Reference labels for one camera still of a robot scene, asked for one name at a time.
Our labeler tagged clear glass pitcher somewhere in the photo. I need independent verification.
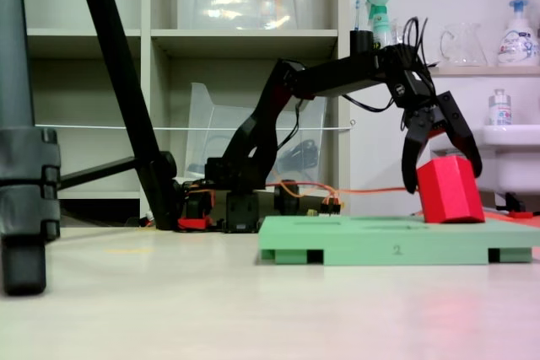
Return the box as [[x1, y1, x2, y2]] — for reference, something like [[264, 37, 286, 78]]
[[440, 22, 489, 67]]

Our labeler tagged black elbow servo cable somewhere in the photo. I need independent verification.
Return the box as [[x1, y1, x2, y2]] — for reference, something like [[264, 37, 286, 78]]
[[340, 92, 396, 114]]

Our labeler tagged black gripper servo cable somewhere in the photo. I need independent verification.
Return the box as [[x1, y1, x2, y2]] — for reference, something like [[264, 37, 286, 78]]
[[400, 16, 435, 95]]

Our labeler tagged green spray bottle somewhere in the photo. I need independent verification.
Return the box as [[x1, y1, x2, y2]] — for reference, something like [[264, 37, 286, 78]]
[[365, 0, 394, 49]]

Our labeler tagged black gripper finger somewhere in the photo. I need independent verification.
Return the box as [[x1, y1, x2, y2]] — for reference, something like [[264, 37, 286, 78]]
[[401, 113, 429, 195], [436, 89, 483, 179]]

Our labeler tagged beige shelf unit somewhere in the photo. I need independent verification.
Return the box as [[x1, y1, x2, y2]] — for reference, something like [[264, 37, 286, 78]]
[[19, 0, 351, 218]]

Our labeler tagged black cup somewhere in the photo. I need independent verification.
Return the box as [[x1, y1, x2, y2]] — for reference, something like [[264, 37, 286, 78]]
[[349, 30, 375, 57]]

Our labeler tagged green shape sorting board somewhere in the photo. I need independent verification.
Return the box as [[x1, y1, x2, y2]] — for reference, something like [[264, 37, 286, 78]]
[[257, 215, 540, 267]]

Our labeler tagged red octagonal pillar block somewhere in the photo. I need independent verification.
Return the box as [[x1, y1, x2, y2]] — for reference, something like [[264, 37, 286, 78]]
[[415, 155, 486, 225]]

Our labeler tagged slim black tripod leg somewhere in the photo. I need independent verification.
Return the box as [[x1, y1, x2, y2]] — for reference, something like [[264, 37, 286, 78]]
[[71, 0, 183, 231]]

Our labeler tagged white wall ledge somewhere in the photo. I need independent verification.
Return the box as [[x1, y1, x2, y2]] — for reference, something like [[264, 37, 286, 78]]
[[425, 65, 540, 78]]

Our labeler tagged black tripod brace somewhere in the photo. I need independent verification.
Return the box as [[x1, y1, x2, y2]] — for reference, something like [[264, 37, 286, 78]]
[[58, 156, 140, 191]]

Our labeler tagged orange signal cable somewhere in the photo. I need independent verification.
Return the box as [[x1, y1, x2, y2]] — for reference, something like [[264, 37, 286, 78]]
[[269, 180, 423, 216]]

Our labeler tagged thick grey tripod leg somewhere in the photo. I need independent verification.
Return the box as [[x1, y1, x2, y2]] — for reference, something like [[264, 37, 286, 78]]
[[0, 0, 62, 297]]

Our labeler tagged motor driver circuit board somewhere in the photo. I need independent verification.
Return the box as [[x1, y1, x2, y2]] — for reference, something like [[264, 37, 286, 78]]
[[307, 196, 345, 216]]

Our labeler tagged clear glass measuring cylinder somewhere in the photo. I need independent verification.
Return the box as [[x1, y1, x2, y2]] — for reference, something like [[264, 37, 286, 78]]
[[391, 17, 423, 47]]

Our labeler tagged white foam pump bottle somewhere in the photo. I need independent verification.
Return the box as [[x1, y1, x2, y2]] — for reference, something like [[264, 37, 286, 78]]
[[496, 0, 540, 67]]

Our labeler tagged white ceramic sink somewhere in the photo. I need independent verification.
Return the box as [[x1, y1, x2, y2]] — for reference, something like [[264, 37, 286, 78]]
[[429, 123, 540, 213]]

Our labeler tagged small black red clamp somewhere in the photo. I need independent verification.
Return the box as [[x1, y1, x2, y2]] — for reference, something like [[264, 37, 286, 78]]
[[504, 192, 532, 220]]

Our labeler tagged small clear sanitizer bottle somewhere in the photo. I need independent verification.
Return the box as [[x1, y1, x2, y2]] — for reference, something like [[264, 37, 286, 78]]
[[488, 89, 513, 127]]

